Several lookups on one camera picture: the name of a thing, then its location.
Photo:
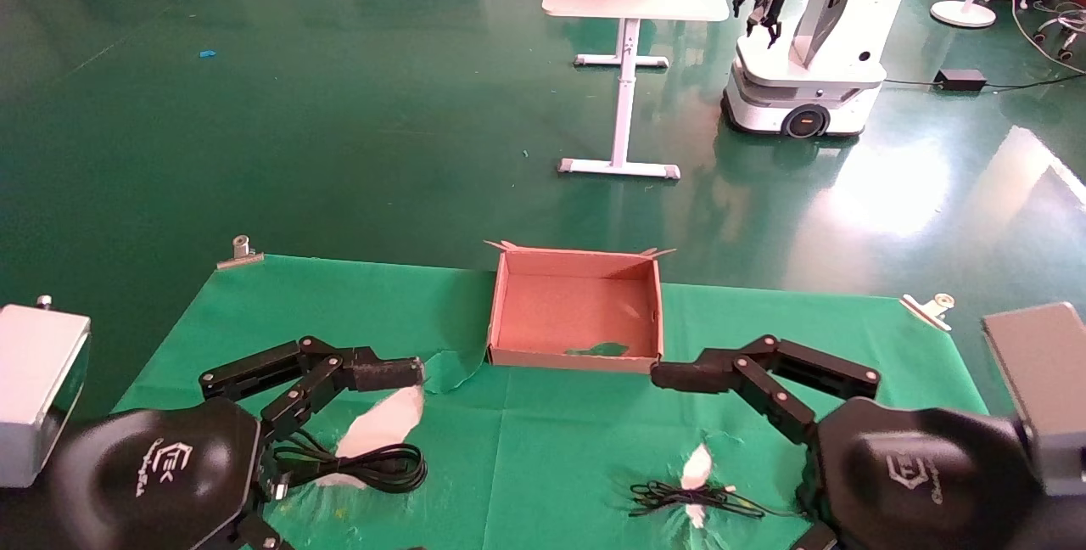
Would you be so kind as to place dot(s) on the green table cloth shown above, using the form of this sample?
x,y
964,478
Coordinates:
x,y
543,448

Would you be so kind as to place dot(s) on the black power adapter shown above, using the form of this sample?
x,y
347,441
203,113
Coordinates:
x,y
960,79

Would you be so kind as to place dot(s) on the office chair wheel base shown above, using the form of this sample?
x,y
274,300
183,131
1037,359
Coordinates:
x,y
1065,32

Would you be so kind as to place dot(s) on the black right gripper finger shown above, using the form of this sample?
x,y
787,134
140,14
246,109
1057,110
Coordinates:
x,y
764,363
814,537

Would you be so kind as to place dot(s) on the white pedestal table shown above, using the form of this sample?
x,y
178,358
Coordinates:
x,y
628,2

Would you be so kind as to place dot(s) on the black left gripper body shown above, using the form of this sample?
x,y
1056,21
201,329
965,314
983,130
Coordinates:
x,y
153,474

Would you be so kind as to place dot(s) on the white wheeled robot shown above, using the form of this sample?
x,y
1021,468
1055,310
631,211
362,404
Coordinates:
x,y
814,66

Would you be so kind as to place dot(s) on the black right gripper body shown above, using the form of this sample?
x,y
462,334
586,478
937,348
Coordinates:
x,y
925,482

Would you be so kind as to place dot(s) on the metal binder clip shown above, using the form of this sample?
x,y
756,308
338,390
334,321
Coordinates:
x,y
240,255
929,310

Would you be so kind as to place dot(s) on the open brown cardboard box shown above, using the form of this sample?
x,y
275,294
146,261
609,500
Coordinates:
x,y
577,312

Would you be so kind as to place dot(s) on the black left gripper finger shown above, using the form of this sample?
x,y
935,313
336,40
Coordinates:
x,y
339,367
259,537

